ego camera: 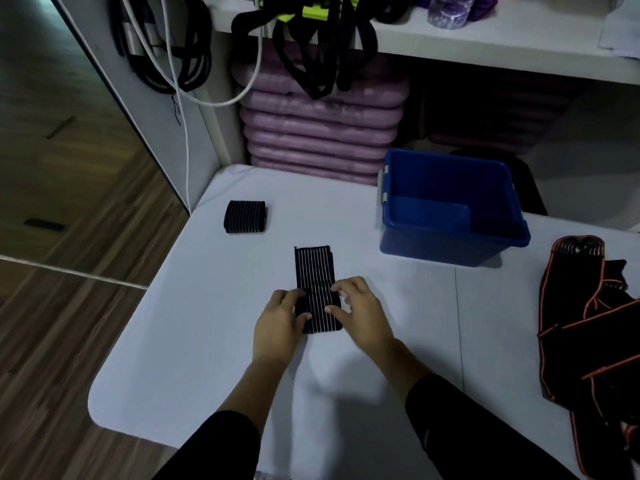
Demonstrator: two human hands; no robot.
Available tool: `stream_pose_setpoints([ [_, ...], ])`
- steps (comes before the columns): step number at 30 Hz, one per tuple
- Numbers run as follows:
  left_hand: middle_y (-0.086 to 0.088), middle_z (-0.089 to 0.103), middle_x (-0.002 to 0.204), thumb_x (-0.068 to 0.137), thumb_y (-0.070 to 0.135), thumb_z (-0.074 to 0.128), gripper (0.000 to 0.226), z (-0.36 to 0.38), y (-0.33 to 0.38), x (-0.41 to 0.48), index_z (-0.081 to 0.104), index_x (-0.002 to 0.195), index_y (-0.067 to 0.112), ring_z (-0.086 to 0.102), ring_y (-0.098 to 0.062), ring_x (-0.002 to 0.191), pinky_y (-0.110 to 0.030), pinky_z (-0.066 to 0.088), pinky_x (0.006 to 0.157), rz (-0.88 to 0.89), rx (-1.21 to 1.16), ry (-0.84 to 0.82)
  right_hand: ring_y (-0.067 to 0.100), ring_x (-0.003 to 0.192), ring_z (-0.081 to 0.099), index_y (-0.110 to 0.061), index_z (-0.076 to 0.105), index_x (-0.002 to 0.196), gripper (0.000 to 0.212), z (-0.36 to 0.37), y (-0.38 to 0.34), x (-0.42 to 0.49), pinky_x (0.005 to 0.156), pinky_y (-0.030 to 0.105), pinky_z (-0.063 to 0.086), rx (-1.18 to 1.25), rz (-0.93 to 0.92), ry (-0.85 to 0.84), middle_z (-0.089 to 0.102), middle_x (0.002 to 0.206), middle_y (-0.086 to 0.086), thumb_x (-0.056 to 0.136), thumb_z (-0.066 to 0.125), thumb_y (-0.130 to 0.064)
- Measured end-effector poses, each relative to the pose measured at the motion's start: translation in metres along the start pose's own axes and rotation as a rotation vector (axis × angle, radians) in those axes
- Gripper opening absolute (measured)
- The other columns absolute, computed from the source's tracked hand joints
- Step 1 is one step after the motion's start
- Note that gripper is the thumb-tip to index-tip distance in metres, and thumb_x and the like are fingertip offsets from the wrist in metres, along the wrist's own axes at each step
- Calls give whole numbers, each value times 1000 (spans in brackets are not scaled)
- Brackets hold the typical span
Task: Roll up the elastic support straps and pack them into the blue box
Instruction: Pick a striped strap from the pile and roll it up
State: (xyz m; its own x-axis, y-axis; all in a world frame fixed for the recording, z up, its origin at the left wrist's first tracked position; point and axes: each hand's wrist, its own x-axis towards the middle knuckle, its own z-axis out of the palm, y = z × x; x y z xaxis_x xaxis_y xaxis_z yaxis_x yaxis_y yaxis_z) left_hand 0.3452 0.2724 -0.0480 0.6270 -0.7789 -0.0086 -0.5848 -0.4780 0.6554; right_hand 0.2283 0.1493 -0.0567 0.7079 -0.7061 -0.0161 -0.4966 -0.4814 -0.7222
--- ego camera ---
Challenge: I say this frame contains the black yellow suspension straps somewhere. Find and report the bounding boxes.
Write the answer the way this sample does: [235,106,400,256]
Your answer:
[231,0,413,101]

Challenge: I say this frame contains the person's left hand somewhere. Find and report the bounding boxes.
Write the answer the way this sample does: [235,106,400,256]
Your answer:
[251,288,312,368]

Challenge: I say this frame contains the black striped strap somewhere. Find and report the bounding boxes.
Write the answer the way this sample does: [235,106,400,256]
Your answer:
[223,199,269,235]
[293,244,345,335]

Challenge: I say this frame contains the person's left forearm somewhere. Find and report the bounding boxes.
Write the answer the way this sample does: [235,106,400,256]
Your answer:
[152,357,291,480]

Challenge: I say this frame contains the stack of pink mats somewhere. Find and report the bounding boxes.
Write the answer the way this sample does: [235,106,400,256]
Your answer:
[231,44,411,187]
[425,74,576,155]

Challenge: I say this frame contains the white shelf unit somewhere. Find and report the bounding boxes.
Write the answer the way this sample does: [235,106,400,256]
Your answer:
[49,0,640,233]

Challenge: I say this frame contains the black chair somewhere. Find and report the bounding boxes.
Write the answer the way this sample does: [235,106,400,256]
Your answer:
[449,147,549,215]

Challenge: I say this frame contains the person's right hand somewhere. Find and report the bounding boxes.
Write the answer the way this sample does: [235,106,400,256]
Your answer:
[325,276,396,355]

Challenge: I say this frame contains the blue plastic bin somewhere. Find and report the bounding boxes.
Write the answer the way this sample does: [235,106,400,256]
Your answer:
[375,148,532,268]

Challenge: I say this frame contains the purple bottle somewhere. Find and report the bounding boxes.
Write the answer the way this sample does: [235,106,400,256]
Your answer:
[415,0,501,23]

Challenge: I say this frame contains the black coiled cable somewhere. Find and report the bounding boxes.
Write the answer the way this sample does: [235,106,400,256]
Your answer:
[112,0,213,95]

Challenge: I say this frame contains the clear plastic water bottle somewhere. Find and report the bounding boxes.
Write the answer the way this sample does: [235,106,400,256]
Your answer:
[426,0,476,31]

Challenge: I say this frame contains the person's right forearm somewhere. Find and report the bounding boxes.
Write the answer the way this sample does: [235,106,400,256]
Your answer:
[372,339,576,480]

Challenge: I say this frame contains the thin white cable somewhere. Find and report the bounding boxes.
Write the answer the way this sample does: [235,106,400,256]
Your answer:
[157,0,193,213]

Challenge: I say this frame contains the pile of black orange straps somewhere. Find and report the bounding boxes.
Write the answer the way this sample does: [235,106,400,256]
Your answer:
[537,235,640,480]

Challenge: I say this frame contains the thick white cable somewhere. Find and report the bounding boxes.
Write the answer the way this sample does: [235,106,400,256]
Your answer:
[119,0,263,108]

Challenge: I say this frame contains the white paper sheets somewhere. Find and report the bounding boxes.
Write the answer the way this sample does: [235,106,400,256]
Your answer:
[597,0,640,59]

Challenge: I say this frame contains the black cylindrical roller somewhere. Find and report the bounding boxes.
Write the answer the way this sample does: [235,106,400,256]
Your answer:
[372,0,413,25]

